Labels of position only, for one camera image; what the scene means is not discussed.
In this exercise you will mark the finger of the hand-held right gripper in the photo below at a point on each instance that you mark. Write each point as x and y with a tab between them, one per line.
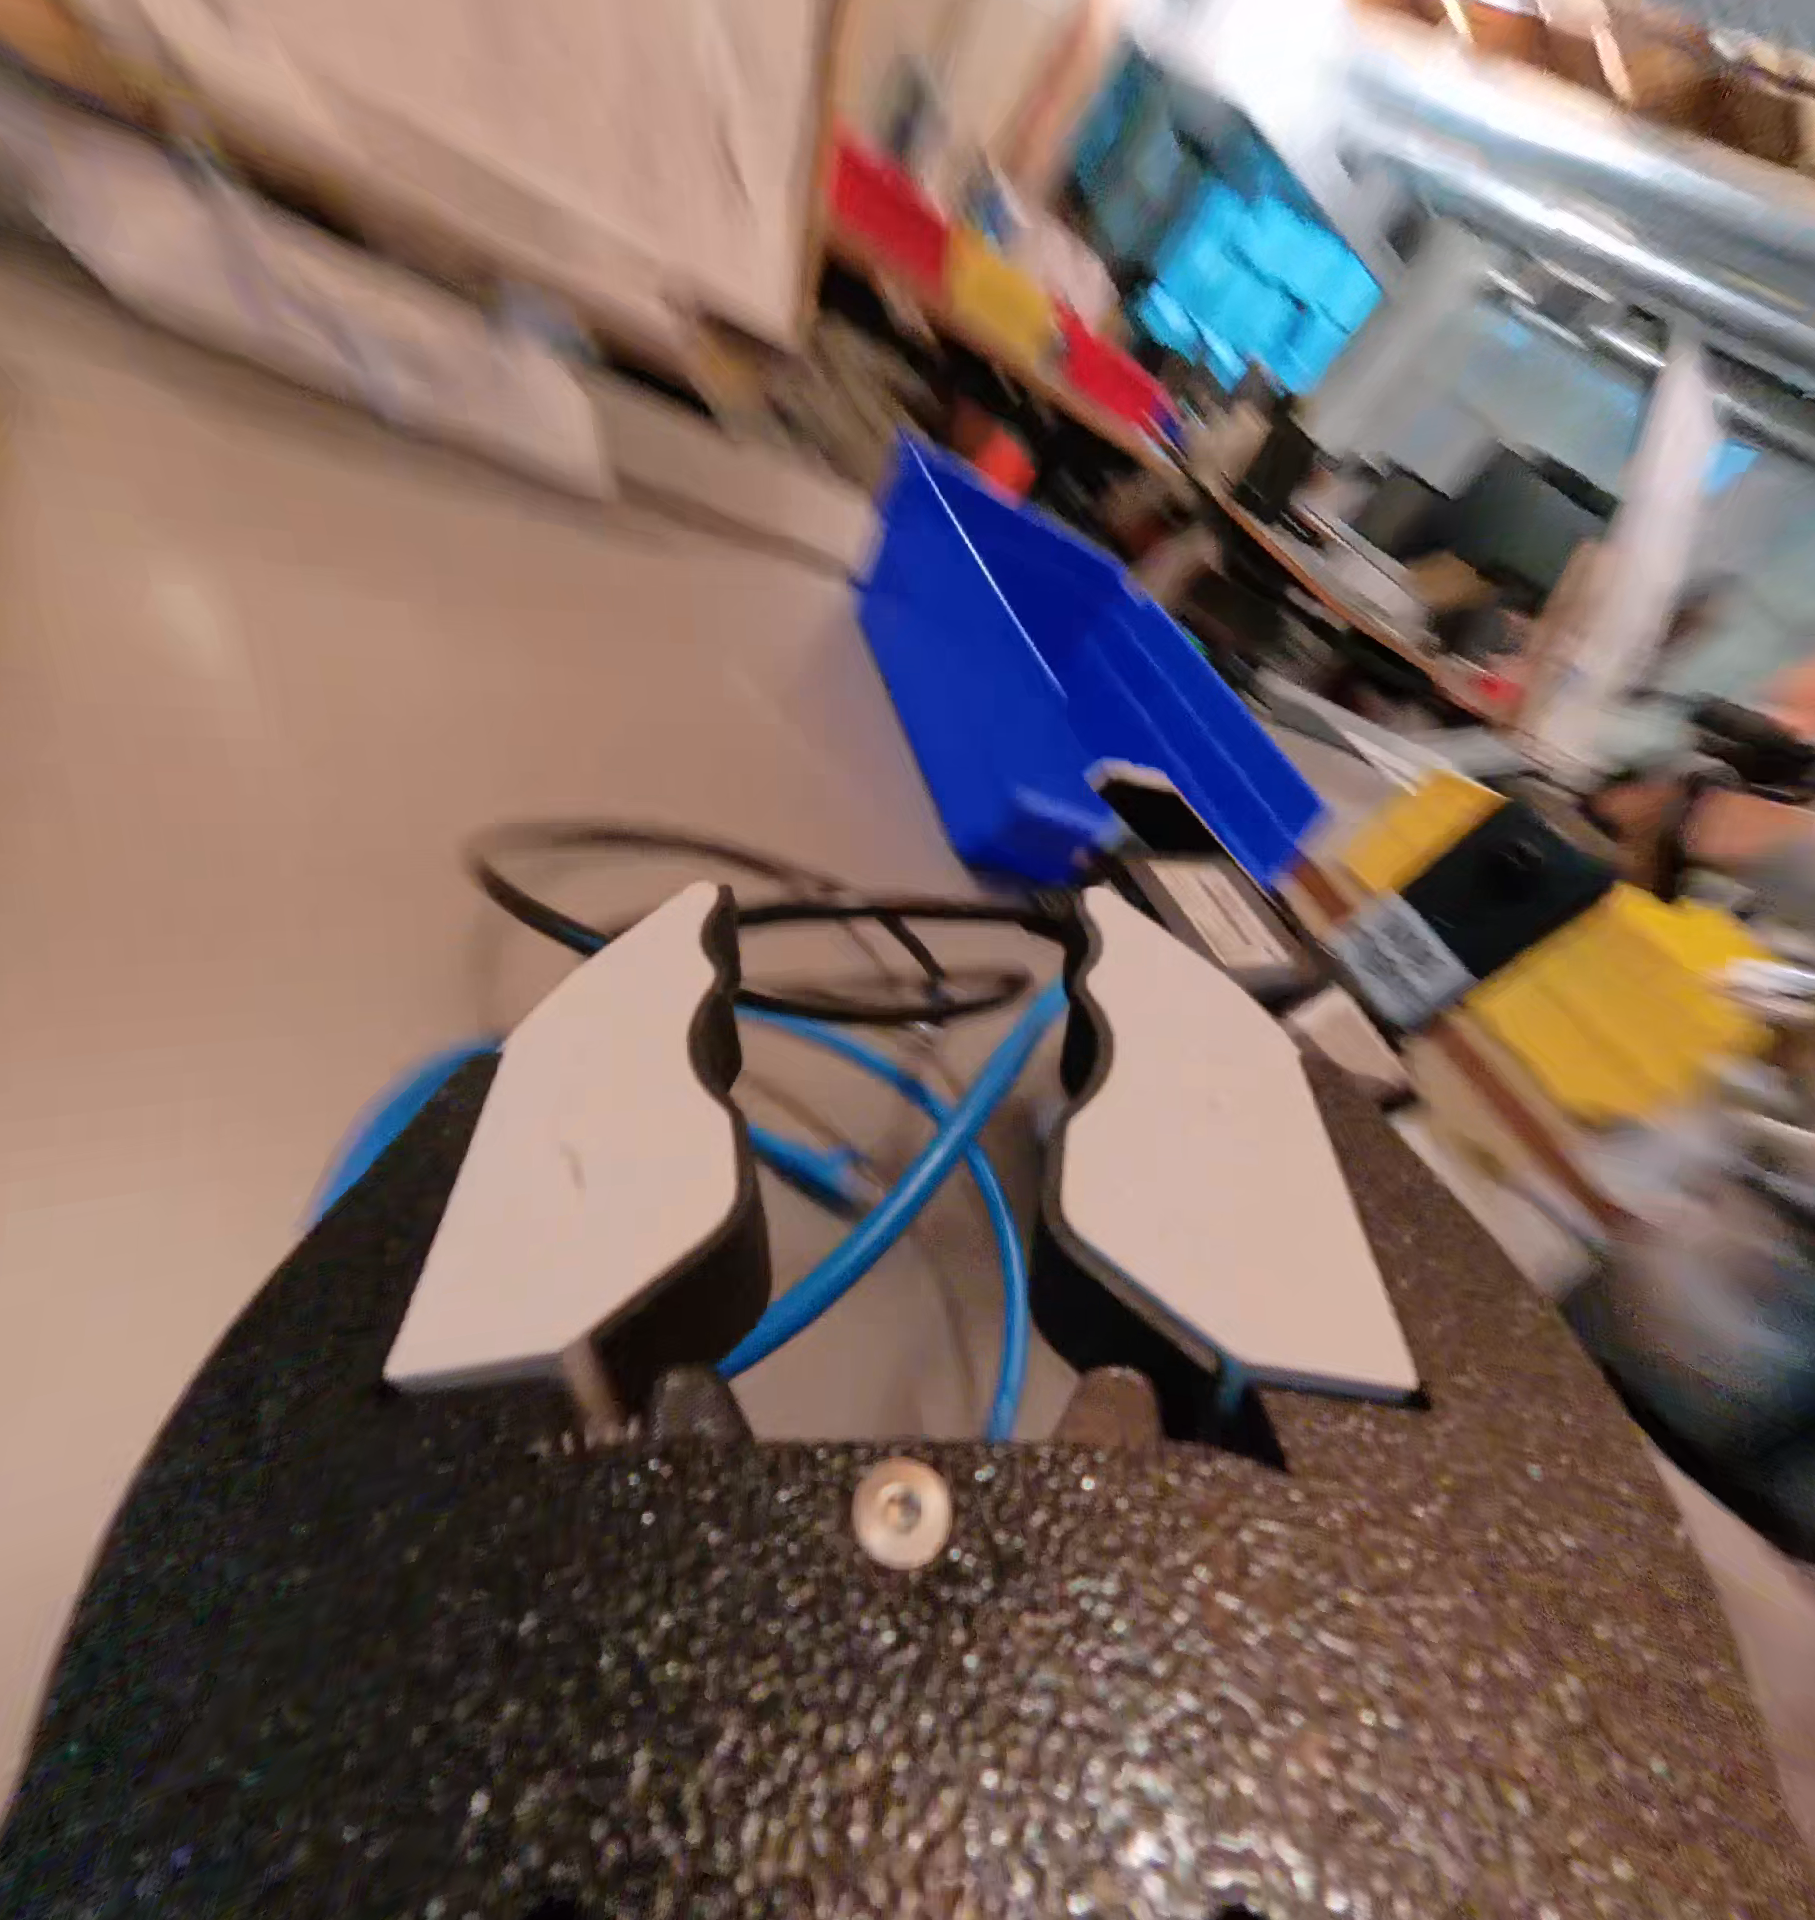
1139	773
1351	1044

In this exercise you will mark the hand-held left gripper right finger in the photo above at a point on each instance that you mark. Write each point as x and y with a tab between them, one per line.
1226	1182

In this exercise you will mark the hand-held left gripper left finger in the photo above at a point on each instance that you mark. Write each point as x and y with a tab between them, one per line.
575	1137

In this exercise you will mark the black ethernet splitter box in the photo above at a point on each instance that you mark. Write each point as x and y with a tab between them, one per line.
1213	902

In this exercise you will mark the blue plastic bin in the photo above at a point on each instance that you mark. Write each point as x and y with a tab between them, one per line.
1000	673

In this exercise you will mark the row of red yellow bins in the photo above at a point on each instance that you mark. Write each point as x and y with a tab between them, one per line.
1000	286

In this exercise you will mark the blue lit monitor screens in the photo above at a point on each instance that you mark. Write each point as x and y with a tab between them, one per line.
1256	256

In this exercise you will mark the silver ventilation duct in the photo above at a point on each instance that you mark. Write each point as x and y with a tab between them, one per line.
1566	165

